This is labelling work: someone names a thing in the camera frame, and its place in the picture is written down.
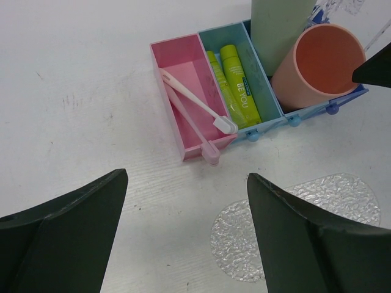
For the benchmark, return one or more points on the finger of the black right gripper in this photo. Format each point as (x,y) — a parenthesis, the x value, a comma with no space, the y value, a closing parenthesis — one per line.
(376,70)

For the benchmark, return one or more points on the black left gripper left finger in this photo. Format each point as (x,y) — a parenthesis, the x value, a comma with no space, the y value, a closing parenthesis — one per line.
(63,245)

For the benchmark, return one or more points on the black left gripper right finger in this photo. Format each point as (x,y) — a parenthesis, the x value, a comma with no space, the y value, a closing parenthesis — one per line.
(305,248)

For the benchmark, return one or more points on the orange plastic cup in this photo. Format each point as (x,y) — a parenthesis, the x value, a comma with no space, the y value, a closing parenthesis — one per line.
(318,68)

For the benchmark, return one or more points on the green plastic cup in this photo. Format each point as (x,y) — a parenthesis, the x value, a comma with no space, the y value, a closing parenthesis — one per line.
(275,25)

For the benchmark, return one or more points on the clear textured tray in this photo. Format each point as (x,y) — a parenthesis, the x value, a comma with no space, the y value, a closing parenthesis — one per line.
(233,241)

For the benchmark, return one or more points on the pink toothbrush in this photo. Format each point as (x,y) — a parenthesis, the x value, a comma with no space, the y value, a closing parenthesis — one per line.
(206,148)

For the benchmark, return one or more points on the large green toothpaste tube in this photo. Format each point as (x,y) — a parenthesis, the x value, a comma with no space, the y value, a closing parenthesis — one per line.
(239,85)

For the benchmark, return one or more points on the small green toothpaste tube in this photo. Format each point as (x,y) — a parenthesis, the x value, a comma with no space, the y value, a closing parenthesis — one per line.
(235,112)

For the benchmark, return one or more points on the light blue drawer bin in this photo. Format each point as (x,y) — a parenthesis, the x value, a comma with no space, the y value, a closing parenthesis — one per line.
(293,111)

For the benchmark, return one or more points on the teal drawer bin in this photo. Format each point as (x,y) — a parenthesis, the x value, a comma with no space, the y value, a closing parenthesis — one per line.
(238,34)

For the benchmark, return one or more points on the pink drawer bin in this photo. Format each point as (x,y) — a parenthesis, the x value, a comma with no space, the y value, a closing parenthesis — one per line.
(185,58)

